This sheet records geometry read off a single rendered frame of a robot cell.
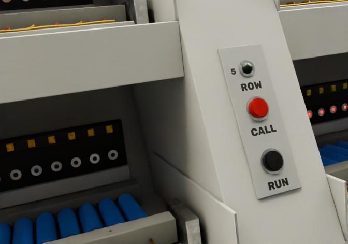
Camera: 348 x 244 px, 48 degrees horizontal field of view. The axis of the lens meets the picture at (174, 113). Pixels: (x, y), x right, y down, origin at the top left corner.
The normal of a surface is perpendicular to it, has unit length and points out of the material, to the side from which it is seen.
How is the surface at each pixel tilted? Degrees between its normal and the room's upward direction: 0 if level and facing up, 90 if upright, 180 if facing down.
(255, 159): 90
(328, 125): 111
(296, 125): 90
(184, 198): 90
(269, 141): 90
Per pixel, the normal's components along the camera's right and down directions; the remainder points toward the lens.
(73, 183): 0.35, 0.13
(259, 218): 0.29, -0.22
